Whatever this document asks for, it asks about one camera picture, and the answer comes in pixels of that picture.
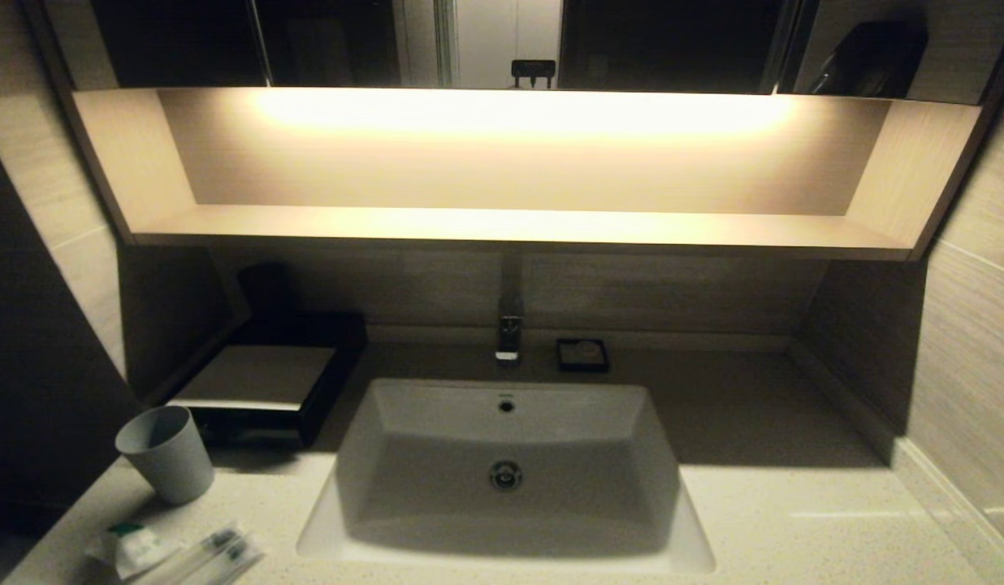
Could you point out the grey plastic cup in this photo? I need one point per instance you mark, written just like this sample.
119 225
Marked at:
173 463

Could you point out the black storage box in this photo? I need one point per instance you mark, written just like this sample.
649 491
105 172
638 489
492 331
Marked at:
339 357

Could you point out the grey metal plate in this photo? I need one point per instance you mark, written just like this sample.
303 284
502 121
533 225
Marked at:
250 375

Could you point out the chrome faucet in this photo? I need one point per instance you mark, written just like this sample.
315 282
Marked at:
510 329

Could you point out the lit wooden shelf niche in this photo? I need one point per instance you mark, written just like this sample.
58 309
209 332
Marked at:
510 227

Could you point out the black soap dish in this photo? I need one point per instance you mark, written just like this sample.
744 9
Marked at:
563 366

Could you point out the round white soap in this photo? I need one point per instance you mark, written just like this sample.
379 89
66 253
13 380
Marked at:
586 349

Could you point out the white ceramic sink basin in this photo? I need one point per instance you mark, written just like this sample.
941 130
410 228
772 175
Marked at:
437 455

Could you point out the chrome sink drain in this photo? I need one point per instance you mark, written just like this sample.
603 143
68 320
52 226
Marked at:
506 475

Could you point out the small black device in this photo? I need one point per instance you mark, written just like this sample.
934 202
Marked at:
533 69

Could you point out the black cup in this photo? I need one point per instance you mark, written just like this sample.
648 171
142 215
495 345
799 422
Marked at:
265 292

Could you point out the mirror cabinet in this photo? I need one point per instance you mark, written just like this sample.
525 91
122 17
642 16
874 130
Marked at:
672 41

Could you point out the white sachet green cap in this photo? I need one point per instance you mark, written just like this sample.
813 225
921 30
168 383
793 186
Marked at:
132 552

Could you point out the black wall hair dryer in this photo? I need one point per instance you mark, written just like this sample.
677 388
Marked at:
876 61

